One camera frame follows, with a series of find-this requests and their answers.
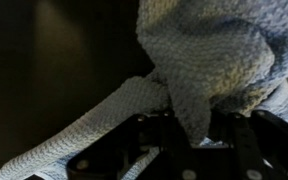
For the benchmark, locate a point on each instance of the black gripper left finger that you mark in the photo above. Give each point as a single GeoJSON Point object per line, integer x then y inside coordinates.
{"type": "Point", "coordinates": [114, 154]}

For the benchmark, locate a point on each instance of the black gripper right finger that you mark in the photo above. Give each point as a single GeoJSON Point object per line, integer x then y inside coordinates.
{"type": "Point", "coordinates": [253, 148]}

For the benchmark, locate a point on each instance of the round black table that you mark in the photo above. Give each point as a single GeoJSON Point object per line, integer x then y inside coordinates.
{"type": "Point", "coordinates": [58, 60]}

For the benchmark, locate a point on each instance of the blue towel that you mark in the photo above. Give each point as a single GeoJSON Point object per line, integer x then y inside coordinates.
{"type": "Point", "coordinates": [229, 55]}

